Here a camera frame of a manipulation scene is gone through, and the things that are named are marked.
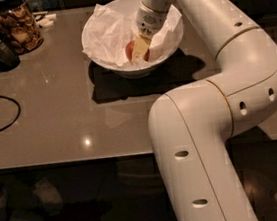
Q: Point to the red apple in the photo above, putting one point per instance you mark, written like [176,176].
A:
[128,51]

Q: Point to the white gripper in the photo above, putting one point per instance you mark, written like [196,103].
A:
[148,21]

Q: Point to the white ceramic bowl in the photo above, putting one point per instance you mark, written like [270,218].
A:
[140,69]

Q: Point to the black round pan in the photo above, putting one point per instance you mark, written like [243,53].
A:
[8,59]

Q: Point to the white shoe right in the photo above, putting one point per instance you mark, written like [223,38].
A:
[48,195]

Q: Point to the glass jar of dried chips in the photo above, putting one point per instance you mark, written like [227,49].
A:
[18,26]

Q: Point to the small white items on table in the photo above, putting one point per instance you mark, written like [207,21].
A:
[45,20]

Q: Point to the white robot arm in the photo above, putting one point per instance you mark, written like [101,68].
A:
[190,125]

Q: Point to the white paper liner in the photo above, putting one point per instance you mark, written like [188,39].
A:
[109,35]

